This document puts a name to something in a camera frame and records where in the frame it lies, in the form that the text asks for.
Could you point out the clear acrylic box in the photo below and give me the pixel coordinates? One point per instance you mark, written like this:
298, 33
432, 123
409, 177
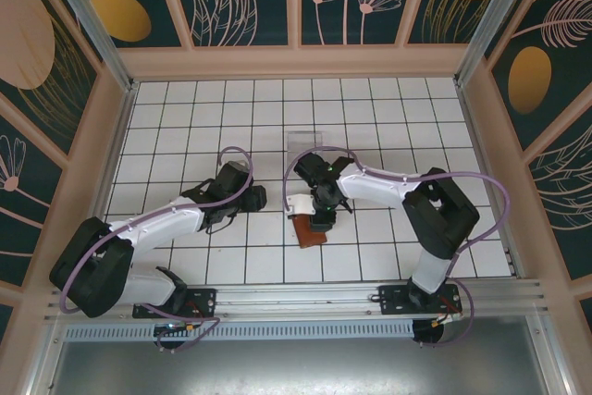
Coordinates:
305, 140

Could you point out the aluminium frame post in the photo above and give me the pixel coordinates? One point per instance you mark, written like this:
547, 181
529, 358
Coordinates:
492, 16
95, 25

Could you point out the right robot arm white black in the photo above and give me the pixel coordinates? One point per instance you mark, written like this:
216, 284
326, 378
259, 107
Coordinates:
374, 187

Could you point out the grey metal panel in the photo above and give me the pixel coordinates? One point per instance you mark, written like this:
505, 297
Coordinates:
296, 372

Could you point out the aluminium mounting rail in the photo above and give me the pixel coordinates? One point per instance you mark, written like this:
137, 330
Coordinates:
296, 302

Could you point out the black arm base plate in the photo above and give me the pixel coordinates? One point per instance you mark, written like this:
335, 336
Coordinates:
393, 300
205, 304

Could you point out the brown leather card holder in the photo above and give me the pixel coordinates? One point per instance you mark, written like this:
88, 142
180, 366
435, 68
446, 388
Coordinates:
310, 238

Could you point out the aluminium side rail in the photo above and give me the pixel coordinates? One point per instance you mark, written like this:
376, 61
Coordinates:
119, 136
477, 136

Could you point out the yellow power connector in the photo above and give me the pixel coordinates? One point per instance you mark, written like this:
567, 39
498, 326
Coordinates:
438, 323
191, 330

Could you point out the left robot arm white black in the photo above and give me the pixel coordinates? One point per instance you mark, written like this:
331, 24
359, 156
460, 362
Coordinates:
162, 235

